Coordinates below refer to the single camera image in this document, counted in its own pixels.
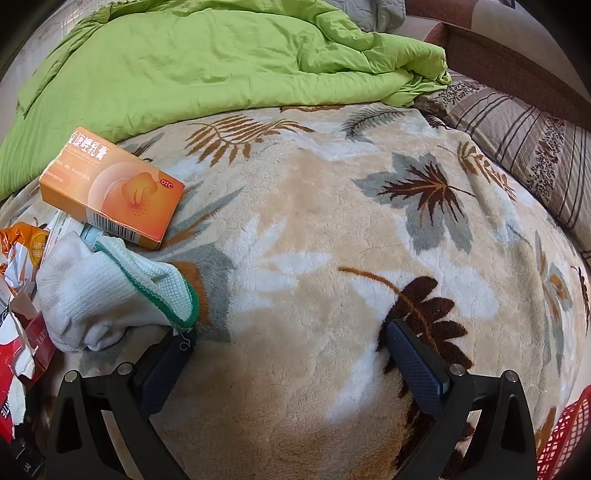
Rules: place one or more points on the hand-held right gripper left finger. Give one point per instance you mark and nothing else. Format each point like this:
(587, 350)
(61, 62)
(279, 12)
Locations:
(161, 374)

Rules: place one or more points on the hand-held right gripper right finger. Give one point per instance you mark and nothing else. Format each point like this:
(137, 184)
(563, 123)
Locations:
(415, 369)

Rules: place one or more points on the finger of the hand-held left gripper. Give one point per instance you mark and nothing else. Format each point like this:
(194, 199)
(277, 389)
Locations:
(18, 461)

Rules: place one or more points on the white sock with green trim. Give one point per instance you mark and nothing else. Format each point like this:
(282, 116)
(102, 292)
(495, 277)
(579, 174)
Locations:
(92, 290)

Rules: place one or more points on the red cigarette pack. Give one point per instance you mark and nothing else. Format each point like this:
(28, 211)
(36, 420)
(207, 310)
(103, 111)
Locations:
(32, 350)

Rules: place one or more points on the red mesh basket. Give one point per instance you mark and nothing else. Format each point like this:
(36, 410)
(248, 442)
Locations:
(568, 434)

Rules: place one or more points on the long white medicine box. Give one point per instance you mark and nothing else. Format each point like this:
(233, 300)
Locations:
(60, 226)

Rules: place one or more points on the orange medicine box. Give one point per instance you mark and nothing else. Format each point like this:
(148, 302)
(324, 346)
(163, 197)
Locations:
(106, 189)

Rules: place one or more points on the leaf print blanket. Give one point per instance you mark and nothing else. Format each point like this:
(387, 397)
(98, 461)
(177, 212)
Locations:
(300, 230)

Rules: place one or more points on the crumpled orange wrapper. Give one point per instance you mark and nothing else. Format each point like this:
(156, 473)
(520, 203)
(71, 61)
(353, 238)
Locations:
(27, 242)

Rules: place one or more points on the striped brown pillow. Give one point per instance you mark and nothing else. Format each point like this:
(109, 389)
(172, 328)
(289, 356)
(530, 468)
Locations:
(521, 134)

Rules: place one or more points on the green quilt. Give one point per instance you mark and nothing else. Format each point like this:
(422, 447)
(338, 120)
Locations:
(184, 60)

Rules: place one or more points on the brown upholstered headboard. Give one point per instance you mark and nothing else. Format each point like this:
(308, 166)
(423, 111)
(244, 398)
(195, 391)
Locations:
(485, 55)

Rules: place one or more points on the grey quilted pillow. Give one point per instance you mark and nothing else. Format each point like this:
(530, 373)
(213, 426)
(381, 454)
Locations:
(369, 14)

